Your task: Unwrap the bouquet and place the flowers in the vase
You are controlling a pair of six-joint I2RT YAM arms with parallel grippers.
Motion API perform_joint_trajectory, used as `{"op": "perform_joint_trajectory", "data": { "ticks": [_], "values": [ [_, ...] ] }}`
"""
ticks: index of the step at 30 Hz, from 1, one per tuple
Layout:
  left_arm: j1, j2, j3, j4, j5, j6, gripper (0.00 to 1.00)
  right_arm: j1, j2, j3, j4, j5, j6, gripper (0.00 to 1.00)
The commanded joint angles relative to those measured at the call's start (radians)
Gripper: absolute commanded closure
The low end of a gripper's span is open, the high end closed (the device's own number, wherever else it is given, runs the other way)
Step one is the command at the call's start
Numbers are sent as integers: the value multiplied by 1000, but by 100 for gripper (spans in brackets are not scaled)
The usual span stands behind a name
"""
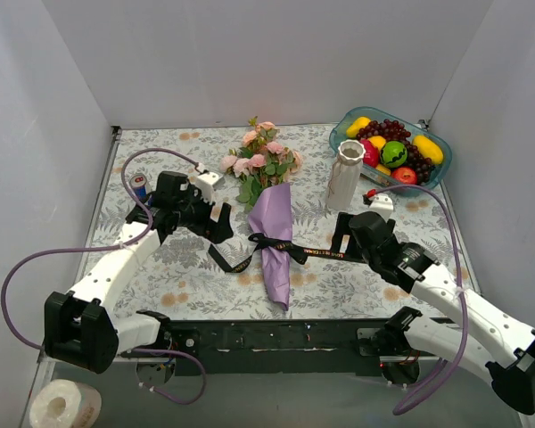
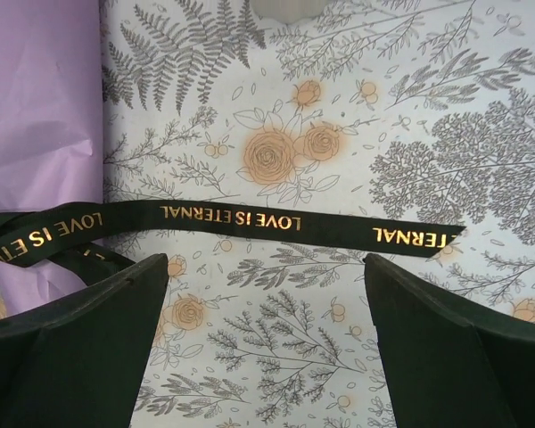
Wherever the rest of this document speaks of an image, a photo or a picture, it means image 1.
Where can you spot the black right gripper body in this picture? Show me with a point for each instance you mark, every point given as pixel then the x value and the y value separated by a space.
pixel 353 239

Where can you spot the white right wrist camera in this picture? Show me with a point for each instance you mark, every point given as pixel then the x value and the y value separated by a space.
pixel 379 203

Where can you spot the dark red grape bunch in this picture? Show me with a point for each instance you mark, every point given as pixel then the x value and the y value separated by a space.
pixel 393 130

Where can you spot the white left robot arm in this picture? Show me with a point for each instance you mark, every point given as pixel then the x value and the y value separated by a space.
pixel 80 325

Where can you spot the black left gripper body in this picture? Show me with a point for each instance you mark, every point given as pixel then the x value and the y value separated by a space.
pixel 215 222

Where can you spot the black ribbon with gold text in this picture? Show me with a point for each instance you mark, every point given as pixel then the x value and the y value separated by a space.
pixel 297 253

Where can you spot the pink red fruit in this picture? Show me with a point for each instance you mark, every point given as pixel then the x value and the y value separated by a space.
pixel 372 155

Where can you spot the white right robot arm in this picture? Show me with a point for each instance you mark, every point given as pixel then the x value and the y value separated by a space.
pixel 493 345

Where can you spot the green round fruit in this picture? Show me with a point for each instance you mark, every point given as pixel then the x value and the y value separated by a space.
pixel 393 154

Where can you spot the yellow fruit piece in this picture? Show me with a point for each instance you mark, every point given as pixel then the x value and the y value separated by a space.
pixel 383 169

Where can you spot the yellow lemon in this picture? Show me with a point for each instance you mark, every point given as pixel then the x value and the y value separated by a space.
pixel 378 142

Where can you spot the teal plastic fruit basket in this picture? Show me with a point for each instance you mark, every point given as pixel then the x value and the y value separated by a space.
pixel 337 136

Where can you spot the white toilet paper roll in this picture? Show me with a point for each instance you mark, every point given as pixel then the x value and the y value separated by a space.
pixel 67 404

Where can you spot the pink artificial flower bouquet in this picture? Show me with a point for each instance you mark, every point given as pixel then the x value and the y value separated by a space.
pixel 260 162

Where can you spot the yellow mango left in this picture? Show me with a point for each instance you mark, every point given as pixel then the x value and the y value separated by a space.
pixel 359 123

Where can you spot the floral patterned table mat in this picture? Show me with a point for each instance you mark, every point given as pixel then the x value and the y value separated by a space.
pixel 180 279

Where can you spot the red apple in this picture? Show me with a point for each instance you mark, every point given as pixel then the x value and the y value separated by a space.
pixel 405 175

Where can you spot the purple wrapping paper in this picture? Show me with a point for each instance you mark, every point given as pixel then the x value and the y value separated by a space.
pixel 272 217

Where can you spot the yellow mango right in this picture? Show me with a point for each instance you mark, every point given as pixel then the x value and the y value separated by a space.
pixel 428 149

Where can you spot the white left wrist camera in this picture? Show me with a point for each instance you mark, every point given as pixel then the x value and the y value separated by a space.
pixel 208 182

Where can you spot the blue silver energy drink can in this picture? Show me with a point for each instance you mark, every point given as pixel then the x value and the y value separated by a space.
pixel 141 188

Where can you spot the white ribbed ceramic vase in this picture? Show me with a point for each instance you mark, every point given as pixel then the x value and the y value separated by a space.
pixel 345 174

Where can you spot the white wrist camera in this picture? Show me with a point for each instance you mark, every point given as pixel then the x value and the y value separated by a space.
pixel 208 182
pixel 379 203

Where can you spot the yellow mango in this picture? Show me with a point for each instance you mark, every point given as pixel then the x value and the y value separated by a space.
pixel 428 149
pixel 359 123

